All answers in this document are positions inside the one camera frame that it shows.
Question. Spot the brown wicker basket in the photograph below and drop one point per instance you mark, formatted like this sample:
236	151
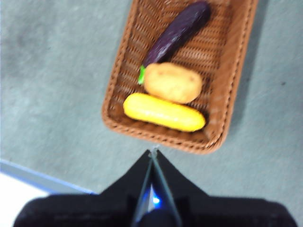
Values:
213	71

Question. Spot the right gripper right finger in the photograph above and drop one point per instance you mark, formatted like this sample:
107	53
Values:
225	212

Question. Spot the yellow corn cob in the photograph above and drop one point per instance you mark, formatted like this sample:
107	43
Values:
163	113

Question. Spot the purple eggplant with green stem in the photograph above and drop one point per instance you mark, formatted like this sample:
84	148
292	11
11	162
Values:
180	30

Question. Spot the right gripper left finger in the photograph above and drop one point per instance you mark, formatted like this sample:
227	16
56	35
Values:
94	210

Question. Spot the brown potato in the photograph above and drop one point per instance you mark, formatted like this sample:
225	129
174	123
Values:
174	82

